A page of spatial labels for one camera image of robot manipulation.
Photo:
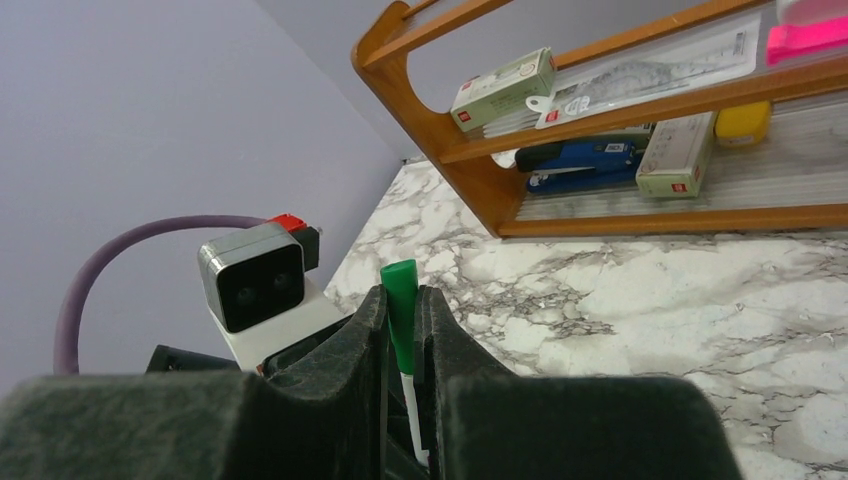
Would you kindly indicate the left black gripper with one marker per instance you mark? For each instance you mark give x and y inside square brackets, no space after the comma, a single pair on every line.
[232,358]

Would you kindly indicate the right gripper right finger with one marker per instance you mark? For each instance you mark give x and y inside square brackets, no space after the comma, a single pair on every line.
[482,421]

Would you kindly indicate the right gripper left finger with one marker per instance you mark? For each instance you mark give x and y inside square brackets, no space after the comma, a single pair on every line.
[323,417]

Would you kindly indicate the green pen cap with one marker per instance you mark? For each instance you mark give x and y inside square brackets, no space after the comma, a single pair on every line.
[400,281]

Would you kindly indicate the white marker green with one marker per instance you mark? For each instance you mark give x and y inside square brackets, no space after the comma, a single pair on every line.
[408,388]

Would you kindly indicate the blue stapler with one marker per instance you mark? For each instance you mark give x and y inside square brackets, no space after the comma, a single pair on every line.
[569,166]

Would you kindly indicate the green box upper shelf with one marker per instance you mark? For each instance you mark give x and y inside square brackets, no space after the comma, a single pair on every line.
[503,91]

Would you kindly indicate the green box shelf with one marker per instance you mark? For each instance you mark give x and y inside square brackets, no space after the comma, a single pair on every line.
[676,159]
[503,91]

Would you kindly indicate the green box lower shelf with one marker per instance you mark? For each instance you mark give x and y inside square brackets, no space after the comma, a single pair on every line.
[676,159]

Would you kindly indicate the yellow object on shelf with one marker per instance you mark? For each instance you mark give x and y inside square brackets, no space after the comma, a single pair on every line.
[744,125]

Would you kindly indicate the ruler set package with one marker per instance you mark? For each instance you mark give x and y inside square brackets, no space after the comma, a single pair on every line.
[720,54]

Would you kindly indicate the pink stapler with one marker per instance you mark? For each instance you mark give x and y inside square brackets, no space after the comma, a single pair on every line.
[786,42]

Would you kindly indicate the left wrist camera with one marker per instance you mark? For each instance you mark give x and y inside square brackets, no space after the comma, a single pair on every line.
[258,293]

